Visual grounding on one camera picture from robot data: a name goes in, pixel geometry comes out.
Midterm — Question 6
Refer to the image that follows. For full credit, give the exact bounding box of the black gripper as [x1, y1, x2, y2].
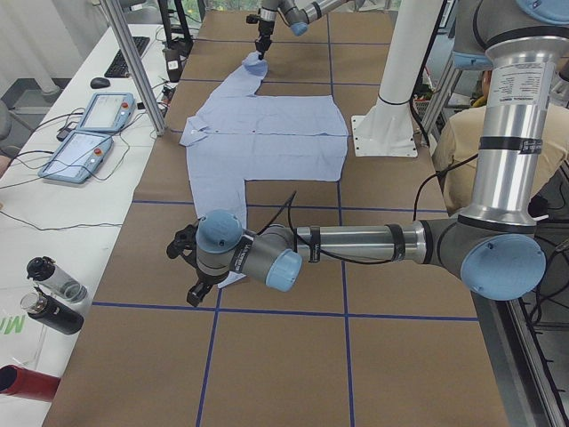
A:
[255, 20, 273, 59]
[186, 278, 218, 307]

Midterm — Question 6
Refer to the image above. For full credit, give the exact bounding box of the light blue striped shirt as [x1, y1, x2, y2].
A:
[180, 52, 348, 292]

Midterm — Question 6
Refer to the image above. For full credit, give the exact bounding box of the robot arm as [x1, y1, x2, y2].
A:
[246, 0, 345, 60]
[167, 1, 568, 305]

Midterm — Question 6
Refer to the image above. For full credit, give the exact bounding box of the black water bottle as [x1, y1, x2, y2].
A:
[20, 291, 84, 335]

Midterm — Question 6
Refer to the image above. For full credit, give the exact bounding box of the black keyboard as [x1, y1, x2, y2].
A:
[103, 36, 152, 80]

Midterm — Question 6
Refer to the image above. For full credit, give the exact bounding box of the clear water bottle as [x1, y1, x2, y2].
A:
[27, 256, 87, 303]

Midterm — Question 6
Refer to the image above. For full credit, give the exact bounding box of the black computer mouse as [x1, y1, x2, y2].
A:
[90, 77, 110, 89]

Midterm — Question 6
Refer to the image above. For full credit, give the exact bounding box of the upper teach pendant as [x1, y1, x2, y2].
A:
[76, 93, 136, 133]

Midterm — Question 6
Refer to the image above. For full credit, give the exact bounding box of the teach pendant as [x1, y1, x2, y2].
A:
[76, 93, 136, 133]
[38, 131, 114, 184]

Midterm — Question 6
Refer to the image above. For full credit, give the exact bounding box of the lower teach pendant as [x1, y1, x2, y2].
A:
[38, 131, 114, 184]

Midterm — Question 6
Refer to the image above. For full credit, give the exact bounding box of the red cylinder bottle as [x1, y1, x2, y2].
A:
[1, 365, 60, 402]

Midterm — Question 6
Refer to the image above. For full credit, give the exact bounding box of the person in beige shirt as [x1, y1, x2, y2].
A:
[433, 60, 568, 230]

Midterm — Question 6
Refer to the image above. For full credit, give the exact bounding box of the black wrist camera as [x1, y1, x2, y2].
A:
[166, 224, 197, 268]

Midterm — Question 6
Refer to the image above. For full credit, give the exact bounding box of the aluminium frame post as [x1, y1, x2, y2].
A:
[100, 0, 165, 136]

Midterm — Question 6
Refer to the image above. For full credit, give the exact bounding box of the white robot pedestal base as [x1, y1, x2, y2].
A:
[351, 0, 444, 158]

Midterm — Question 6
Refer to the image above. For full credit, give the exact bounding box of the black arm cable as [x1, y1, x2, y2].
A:
[257, 150, 481, 266]

